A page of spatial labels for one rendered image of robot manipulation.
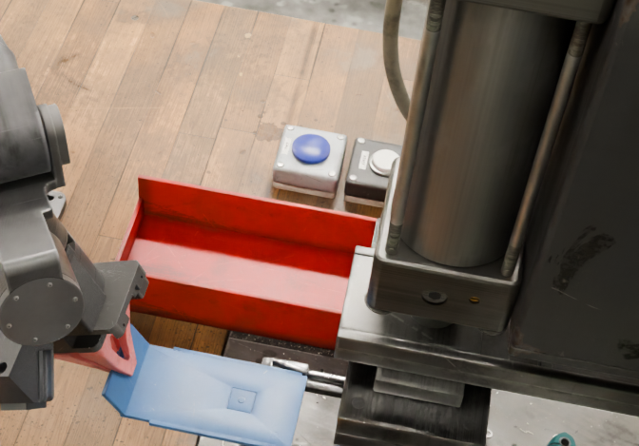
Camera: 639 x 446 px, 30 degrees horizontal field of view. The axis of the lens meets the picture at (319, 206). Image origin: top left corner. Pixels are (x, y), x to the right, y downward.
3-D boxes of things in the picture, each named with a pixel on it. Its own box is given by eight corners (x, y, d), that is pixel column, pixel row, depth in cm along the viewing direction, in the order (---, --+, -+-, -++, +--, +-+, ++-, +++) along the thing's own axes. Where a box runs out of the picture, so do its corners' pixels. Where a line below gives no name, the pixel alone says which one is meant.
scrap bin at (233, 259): (141, 213, 121) (138, 173, 116) (383, 259, 119) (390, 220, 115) (106, 306, 113) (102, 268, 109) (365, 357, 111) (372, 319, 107)
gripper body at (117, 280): (125, 343, 88) (77, 282, 83) (13, 348, 92) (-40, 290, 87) (151, 274, 92) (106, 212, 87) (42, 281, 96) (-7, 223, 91)
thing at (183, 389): (128, 342, 101) (126, 322, 98) (307, 378, 99) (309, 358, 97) (103, 413, 96) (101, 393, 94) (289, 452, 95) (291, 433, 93)
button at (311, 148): (295, 142, 127) (296, 128, 125) (332, 148, 126) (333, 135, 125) (287, 168, 124) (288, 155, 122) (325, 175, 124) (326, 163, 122)
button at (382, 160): (373, 160, 126) (375, 146, 124) (399, 164, 125) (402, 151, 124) (368, 179, 124) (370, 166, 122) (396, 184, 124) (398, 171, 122)
